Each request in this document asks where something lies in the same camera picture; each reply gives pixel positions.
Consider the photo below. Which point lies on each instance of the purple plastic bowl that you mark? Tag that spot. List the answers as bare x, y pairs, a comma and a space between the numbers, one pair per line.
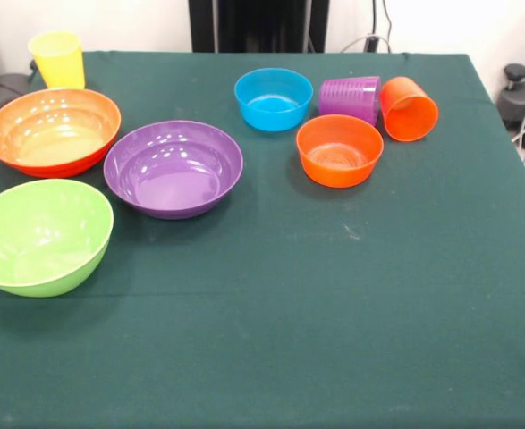
172, 179

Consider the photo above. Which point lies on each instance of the small orange plastic bowl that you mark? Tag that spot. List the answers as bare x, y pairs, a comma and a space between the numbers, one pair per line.
340, 156

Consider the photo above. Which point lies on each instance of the blue plastic bowl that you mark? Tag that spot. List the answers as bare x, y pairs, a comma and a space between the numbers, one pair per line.
272, 111

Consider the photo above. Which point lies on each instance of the purple plastic cup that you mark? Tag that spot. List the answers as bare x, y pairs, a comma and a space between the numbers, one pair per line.
349, 98

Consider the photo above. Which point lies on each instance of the orange plastic cup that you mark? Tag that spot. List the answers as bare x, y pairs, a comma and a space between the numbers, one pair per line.
407, 111

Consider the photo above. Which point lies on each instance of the wide orange plastic bowl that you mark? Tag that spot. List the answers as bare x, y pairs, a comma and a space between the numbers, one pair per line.
52, 138

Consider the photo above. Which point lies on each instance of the dark green tablecloth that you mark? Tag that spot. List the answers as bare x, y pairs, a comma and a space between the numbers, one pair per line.
289, 313

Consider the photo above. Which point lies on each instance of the black clamp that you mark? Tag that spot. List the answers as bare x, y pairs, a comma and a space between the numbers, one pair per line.
371, 44

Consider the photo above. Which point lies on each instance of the lime green plastic bowl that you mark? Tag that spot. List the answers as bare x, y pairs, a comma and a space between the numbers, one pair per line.
43, 241

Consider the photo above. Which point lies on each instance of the yellow plastic cup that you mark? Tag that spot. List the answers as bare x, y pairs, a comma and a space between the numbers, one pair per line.
61, 62

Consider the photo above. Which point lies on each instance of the black stand with knob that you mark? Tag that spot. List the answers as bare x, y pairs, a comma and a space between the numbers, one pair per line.
519, 96

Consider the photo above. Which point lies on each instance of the black office chair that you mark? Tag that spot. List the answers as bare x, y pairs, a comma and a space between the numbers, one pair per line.
2, 91

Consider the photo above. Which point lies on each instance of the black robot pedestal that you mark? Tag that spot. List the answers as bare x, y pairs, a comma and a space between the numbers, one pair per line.
262, 22

